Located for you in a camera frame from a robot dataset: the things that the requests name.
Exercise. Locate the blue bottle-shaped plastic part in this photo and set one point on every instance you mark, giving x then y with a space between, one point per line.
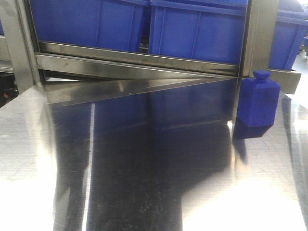
257 105

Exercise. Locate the stainless steel shelf rack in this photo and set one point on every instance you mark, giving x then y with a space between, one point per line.
32 60

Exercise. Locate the blue plastic bin left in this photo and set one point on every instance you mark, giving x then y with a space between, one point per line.
109 24

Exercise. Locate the blue plastic bin right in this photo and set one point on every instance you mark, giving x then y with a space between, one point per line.
200 30

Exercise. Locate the tilted blue plastic bin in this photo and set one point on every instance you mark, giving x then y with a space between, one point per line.
290 29

